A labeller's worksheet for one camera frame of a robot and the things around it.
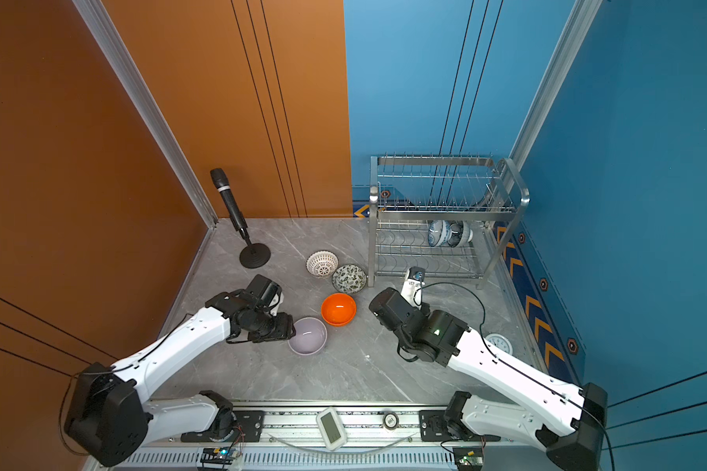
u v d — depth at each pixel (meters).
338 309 0.92
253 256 1.06
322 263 1.05
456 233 1.08
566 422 0.38
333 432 0.71
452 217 1.22
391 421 0.69
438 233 1.09
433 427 0.73
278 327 0.73
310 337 0.86
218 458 0.71
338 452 0.70
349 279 1.00
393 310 0.51
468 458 0.71
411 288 0.62
